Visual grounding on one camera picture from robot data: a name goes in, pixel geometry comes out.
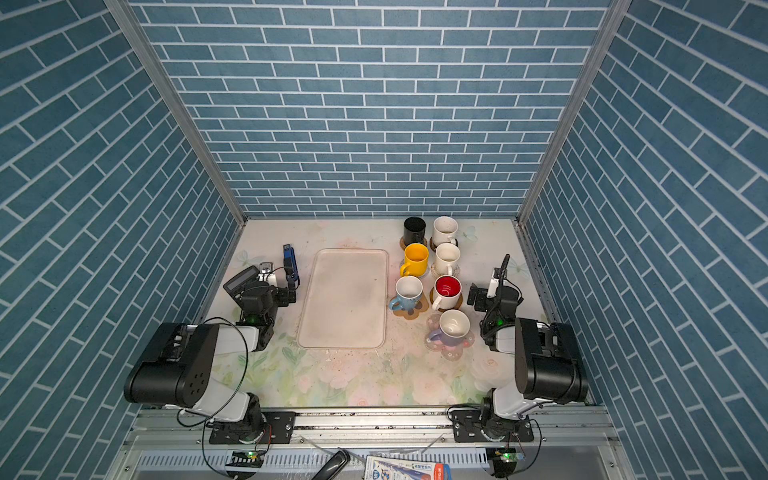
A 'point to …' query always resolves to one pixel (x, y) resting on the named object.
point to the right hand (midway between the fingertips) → (488, 282)
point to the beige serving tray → (345, 301)
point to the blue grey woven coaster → (426, 268)
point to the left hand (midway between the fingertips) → (275, 278)
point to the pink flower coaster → (449, 353)
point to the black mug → (414, 230)
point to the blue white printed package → (383, 468)
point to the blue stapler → (290, 265)
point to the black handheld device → (333, 465)
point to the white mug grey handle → (453, 327)
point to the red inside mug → (447, 290)
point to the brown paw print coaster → (412, 313)
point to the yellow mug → (415, 260)
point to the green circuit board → (246, 458)
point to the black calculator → (237, 285)
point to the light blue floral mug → (408, 290)
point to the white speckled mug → (444, 227)
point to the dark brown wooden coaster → (434, 246)
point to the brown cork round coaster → (432, 297)
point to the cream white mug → (446, 254)
